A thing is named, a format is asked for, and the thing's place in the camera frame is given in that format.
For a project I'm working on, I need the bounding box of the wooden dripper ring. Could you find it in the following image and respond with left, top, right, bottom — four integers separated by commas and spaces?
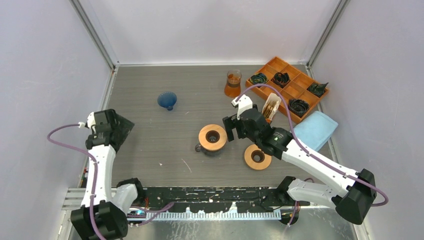
198, 124, 228, 152
244, 144, 273, 171

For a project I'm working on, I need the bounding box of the grey glass coffee server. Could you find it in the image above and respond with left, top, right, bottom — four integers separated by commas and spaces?
194, 143, 225, 157

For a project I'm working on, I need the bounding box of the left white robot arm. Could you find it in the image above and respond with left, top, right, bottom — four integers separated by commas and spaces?
70, 109, 146, 240

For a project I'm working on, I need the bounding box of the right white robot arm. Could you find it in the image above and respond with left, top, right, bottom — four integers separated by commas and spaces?
222, 107, 377, 225

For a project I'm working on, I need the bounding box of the orange coffee filter box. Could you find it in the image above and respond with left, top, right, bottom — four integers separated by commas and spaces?
261, 93, 282, 124

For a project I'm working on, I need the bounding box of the blue glass dripper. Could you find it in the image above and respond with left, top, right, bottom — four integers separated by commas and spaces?
157, 91, 178, 111

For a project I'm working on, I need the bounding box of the amber glass carafe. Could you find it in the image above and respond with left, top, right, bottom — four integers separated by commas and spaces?
224, 69, 242, 98

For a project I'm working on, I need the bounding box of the dark folded item back left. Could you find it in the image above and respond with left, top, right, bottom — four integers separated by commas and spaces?
249, 72, 268, 85

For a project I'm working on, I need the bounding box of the dark folded item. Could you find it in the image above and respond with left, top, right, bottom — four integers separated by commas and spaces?
307, 82, 329, 98
271, 72, 291, 88
288, 98, 310, 118
249, 72, 268, 85

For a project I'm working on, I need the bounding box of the dark folded item front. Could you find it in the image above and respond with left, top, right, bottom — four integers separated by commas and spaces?
288, 98, 310, 118

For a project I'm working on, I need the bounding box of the dark folded item back middle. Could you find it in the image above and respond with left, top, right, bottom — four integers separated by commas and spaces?
271, 72, 291, 88

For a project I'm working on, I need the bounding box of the orange compartment tray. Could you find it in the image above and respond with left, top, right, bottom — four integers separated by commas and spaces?
255, 56, 330, 124

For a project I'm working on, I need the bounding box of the light blue cloth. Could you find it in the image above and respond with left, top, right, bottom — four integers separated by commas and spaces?
294, 111, 339, 152

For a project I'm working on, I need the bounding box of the dark folded item right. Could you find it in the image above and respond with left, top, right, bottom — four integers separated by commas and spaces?
307, 82, 329, 98

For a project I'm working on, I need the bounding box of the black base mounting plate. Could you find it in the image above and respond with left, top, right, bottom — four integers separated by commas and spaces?
132, 186, 295, 214

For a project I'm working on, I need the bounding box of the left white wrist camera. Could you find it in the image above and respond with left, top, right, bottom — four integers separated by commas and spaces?
77, 112, 96, 132

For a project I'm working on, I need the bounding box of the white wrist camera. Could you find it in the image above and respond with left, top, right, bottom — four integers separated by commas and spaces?
77, 112, 96, 132
231, 94, 253, 120

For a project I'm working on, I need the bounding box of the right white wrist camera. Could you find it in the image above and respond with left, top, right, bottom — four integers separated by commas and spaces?
231, 94, 253, 120

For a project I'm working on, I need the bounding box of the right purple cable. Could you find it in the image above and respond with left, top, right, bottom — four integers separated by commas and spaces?
234, 83, 389, 229

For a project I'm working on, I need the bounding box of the purple cable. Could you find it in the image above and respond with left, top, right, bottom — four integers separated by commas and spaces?
234, 83, 389, 229
46, 123, 175, 240

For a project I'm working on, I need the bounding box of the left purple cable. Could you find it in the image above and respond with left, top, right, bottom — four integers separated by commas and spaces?
46, 123, 175, 240

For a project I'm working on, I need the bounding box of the white slotted cable duct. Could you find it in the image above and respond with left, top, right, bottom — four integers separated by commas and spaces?
129, 210, 282, 222

